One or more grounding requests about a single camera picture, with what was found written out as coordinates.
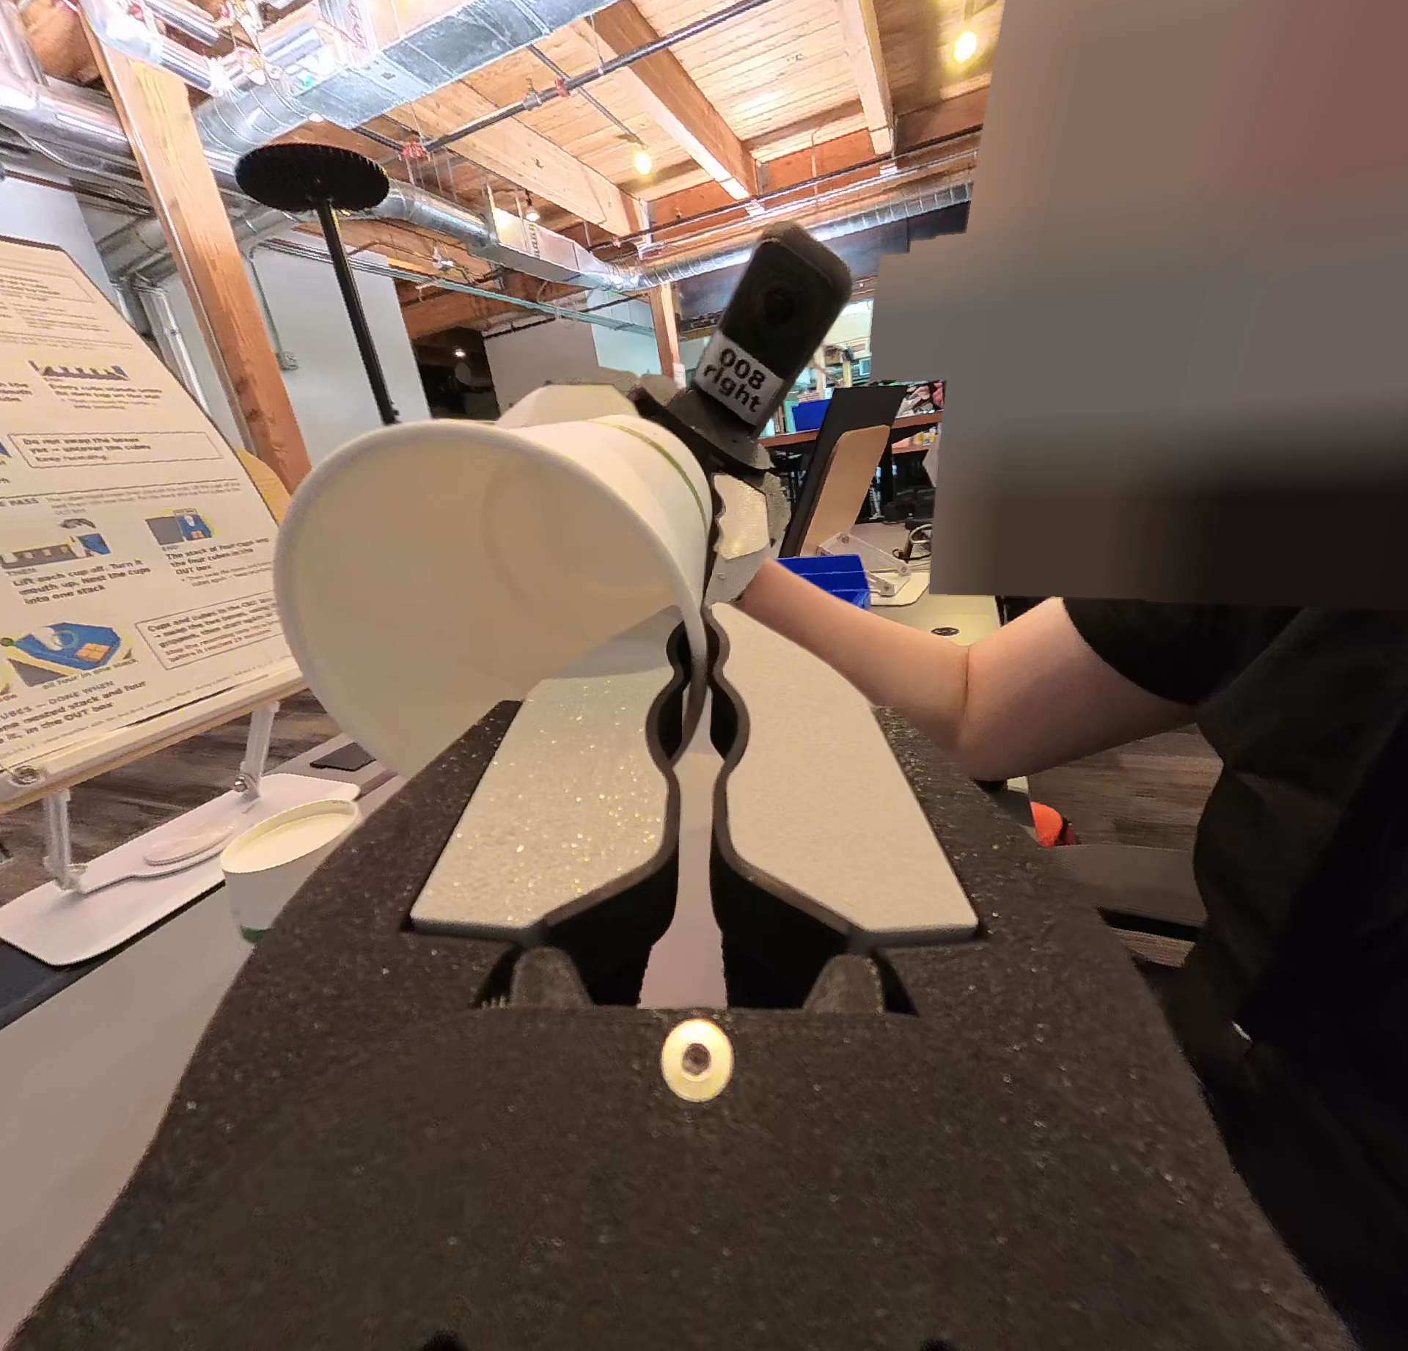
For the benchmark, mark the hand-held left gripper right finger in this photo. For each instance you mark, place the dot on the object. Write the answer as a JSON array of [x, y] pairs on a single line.
[[835, 825]]

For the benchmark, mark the background wooden board stand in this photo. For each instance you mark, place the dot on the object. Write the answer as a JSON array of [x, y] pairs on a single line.
[[846, 471]]

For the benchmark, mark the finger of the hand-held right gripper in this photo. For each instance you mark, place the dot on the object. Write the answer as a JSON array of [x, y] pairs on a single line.
[[751, 531], [583, 403]]

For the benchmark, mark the grey chair seat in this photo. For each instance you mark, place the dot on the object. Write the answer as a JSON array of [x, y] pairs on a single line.
[[1133, 884]]

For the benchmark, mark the black disc-top pole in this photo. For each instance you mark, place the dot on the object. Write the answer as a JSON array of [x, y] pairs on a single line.
[[314, 177]]

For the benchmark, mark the printed instruction sheet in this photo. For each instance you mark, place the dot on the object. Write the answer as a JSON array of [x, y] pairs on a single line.
[[110, 547]]

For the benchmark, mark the small blue bin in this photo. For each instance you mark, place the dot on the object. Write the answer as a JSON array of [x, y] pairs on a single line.
[[830, 579]]

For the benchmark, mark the orange object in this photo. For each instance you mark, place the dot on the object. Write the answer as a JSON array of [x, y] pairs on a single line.
[[1049, 825]]

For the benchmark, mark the wooden pillar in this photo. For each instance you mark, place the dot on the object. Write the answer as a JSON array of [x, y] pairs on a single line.
[[198, 274]]

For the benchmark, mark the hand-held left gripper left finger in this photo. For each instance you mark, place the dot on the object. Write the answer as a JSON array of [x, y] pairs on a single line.
[[549, 825]]

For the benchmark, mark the instruction sheet on wooden stand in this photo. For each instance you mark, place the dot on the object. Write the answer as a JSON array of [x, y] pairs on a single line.
[[66, 910]]

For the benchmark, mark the silver ceiling duct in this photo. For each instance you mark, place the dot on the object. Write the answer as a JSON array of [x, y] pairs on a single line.
[[494, 10]]

